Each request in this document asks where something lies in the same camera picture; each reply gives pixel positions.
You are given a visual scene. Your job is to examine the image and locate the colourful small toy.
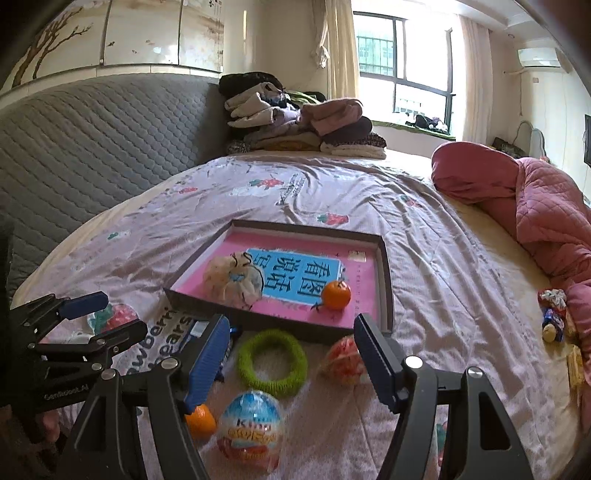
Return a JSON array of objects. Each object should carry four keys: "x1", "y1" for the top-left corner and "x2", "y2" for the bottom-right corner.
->
[{"x1": 538, "y1": 288, "x2": 568, "y2": 343}]

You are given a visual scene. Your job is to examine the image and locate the pale sheer curtain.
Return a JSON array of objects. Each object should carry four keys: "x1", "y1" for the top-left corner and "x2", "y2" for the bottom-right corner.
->
[{"x1": 457, "y1": 14, "x2": 492, "y2": 144}]

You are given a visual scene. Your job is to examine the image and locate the orange tangerine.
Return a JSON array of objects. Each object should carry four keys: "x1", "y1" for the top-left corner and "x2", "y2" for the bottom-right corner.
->
[{"x1": 185, "y1": 404, "x2": 218, "y2": 440}]

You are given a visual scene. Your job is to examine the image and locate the purple strawberry print bed sheet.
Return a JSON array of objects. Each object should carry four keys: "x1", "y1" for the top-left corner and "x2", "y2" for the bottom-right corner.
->
[{"x1": 11, "y1": 154, "x2": 578, "y2": 480}]

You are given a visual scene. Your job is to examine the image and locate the green fuzzy ring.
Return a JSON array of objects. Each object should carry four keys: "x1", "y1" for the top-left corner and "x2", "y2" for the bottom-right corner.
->
[{"x1": 237, "y1": 329, "x2": 308, "y2": 398}]

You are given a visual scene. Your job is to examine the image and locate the pink quilted blanket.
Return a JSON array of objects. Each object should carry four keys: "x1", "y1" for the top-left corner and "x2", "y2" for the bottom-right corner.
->
[{"x1": 431, "y1": 141, "x2": 591, "y2": 388}]

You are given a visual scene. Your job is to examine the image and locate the black cloth bundle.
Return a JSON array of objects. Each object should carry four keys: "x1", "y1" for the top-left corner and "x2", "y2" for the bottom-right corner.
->
[{"x1": 406, "y1": 113, "x2": 451, "y2": 134}]

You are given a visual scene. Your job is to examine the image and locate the white mesh drawstring pouch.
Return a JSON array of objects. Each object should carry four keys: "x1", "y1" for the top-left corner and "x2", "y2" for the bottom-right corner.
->
[{"x1": 203, "y1": 251, "x2": 265, "y2": 308}]

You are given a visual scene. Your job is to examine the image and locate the pile of folded clothes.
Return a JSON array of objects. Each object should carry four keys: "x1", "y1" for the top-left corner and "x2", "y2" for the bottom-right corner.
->
[{"x1": 218, "y1": 71, "x2": 387, "y2": 161}]

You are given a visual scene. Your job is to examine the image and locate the tree print wall panel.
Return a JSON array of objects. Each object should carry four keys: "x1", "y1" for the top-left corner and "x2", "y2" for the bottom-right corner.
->
[{"x1": 0, "y1": 0, "x2": 227, "y2": 93}]

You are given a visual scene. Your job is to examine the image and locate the white air conditioner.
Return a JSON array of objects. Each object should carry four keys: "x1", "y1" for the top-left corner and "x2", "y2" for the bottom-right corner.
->
[{"x1": 517, "y1": 46, "x2": 566, "y2": 70}]

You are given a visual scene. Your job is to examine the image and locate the pink and blue book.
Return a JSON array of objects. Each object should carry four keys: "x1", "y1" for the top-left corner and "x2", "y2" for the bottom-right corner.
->
[{"x1": 178, "y1": 231, "x2": 386, "y2": 330}]

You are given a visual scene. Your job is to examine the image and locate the small tangerine with stem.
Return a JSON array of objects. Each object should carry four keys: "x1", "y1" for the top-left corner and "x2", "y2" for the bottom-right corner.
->
[{"x1": 321, "y1": 279, "x2": 352, "y2": 311}]

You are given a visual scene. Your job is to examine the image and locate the clear snack packet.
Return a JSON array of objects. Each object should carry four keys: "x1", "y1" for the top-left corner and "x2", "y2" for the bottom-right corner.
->
[{"x1": 321, "y1": 336, "x2": 370, "y2": 387}]

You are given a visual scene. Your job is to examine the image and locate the blue white snack packet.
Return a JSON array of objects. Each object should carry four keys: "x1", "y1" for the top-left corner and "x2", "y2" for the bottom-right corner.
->
[{"x1": 216, "y1": 390, "x2": 283, "y2": 474}]

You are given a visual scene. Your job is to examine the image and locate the cream curtain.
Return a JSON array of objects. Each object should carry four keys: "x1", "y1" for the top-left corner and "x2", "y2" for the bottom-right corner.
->
[{"x1": 314, "y1": 0, "x2": 361, "y2": 100}]

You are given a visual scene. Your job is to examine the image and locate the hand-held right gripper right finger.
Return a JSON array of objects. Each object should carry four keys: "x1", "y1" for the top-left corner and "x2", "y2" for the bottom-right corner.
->
[{"x1": 353, "y1": 313, "x2": 543, "y2": 480}]

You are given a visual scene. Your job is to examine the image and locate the white wire frame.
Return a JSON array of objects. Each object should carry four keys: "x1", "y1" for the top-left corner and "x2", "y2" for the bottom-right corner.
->
[{"x1": 512, "y1": 120, "x2": 548, "y2": 160}]

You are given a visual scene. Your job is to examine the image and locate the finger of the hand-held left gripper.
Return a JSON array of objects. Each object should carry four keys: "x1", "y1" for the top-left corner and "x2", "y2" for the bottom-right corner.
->
[
  {"x1": 9, "y1": 291, "x2": 110, "y2": 344},
  {"x1": 28, "y1": 318, "x2": 148, "y2": 370}
]

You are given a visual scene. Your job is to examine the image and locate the grey quilted mattress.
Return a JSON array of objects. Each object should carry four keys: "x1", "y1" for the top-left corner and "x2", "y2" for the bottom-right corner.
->
[{"x1": 0, "y1": 74, "x2": 232, "y2": 296}]

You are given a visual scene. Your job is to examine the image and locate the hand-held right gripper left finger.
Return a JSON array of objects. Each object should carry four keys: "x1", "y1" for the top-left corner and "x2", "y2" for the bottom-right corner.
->
[{"x1": 51, "y1": 314, "x2": 232, "y2": 480}]

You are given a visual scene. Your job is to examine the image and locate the shallow grey cardboard box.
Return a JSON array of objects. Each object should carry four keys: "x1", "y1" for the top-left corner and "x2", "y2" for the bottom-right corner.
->
[{"x1": 163, "y1": 219, "x2": 395, "y2": 346}]

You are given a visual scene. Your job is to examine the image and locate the dark framed window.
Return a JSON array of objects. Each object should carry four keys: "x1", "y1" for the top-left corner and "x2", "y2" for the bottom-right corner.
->
[{"x1": 353, "y1": 11, "x2": 455, "y2": 141}]

